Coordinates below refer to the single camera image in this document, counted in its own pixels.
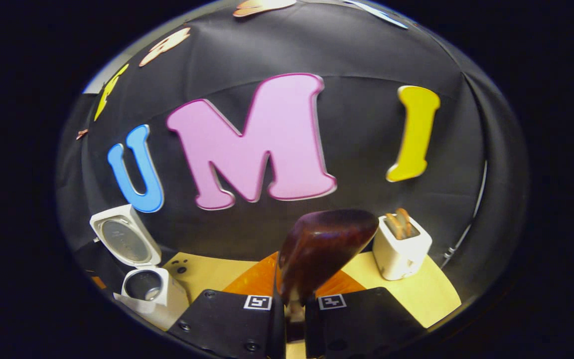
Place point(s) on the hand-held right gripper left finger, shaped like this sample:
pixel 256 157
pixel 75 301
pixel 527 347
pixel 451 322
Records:
pixel 237 324

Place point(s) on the white toaster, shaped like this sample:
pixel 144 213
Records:
pixel 401 257

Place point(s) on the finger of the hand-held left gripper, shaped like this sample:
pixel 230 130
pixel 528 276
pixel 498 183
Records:
pixel 99 282

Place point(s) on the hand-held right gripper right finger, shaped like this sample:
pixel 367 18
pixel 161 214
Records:
pixel 361 321

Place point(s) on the black backdrop cloth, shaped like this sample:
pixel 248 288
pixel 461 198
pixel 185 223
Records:
pixel 357 149

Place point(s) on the dark wooden spoon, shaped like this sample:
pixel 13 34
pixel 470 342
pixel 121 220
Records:
pixel 322 244

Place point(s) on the white rice cooker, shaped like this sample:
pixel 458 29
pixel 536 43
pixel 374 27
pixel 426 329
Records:
pixel 167 296

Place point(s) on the toast slice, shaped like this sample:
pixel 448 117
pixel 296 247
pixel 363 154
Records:
pixel 404 222
pixel 393 225

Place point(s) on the small copper clip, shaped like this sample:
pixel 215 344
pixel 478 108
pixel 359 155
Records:
pixel 82 134

